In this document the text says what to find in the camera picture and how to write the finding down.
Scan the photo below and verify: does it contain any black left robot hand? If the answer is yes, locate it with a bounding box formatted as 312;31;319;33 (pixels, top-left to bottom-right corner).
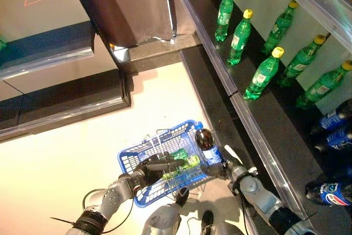
134;154;188;189

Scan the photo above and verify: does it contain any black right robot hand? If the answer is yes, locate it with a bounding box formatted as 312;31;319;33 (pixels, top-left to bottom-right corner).
199;144;250;181

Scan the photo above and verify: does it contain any blue plastic shopping basket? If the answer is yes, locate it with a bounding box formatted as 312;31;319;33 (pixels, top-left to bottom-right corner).
117;119;223;208

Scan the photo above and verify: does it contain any Pepsi cola bottle blue cap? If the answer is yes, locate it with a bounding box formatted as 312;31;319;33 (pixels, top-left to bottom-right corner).
315;126;352;152
194;122;224;166
304;178;352;207
310;100;352;135

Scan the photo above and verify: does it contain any black left robot foot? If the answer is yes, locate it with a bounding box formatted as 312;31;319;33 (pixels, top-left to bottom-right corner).
175;187;190;205

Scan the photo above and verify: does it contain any black robot foot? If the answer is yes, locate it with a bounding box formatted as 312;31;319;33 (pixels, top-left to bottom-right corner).
201;210;215;232
175;187;190;205

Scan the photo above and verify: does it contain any silver left robot leg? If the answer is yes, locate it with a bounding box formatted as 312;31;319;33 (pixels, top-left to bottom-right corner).
141;203;184;235

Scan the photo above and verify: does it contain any black right robot foot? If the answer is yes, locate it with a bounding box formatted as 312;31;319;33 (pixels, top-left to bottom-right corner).
201;210;215;232

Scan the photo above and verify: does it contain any shiny silver corner plate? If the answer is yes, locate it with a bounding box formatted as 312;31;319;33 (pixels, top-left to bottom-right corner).
109;42;130;64

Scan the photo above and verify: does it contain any dark shelving unit with rails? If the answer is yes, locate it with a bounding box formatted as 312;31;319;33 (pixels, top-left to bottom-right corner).
0;0;133;144

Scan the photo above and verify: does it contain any clear plastic price rail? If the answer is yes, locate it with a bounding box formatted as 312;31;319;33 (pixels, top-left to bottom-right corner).
180;0;239;98
230;91;317;222
277;0;352;53

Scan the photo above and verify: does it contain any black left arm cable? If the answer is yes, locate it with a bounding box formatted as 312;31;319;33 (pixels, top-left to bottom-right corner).
82;188;135;234

